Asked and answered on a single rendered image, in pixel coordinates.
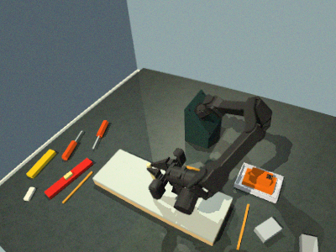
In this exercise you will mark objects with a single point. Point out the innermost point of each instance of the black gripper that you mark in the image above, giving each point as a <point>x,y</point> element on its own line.
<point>174,173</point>

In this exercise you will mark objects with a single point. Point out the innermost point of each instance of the yellow rectangular bar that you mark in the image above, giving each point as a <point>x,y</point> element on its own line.
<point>35,170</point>

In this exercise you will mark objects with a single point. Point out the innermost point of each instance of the orange-handled screwdriver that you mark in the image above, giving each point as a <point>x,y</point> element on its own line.
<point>70,148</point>
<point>101,130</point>

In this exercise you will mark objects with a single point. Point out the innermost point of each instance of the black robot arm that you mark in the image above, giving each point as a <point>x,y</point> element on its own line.
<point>214,176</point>

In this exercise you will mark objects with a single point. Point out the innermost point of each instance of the white shallow rectangular tray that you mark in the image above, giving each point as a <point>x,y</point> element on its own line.
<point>271,198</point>

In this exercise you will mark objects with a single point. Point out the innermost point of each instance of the small white block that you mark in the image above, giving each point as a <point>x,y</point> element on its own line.
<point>29,194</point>

